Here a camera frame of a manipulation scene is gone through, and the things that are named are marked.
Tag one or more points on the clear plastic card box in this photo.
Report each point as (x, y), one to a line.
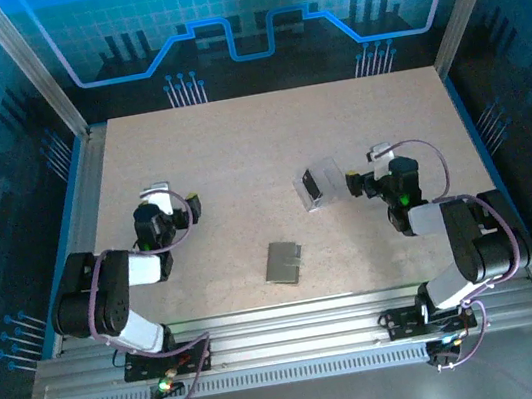
(331, 181)

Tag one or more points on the dark credit card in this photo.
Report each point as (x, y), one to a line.
(310, 184)

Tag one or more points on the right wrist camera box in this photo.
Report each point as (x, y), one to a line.
(380, 153)

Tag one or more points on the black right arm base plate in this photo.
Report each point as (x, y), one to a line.
(402, 324)

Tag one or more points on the wide aluminium frame beam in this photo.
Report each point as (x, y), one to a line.
(292, 332)

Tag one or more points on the narrow aluminium table rail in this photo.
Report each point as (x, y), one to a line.
(88, 187)

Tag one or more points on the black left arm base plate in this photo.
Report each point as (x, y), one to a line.
(137, 374)

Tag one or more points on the small LED circuit board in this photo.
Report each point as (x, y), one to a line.
(442, 354)
(166, 387)

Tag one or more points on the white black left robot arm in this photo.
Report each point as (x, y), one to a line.
(143, 269)

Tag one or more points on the blue table edge strip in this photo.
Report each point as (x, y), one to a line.
(484, 150)

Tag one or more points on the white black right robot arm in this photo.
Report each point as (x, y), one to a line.
(426, 219)

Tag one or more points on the grey card holder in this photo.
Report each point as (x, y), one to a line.
(281, 265)

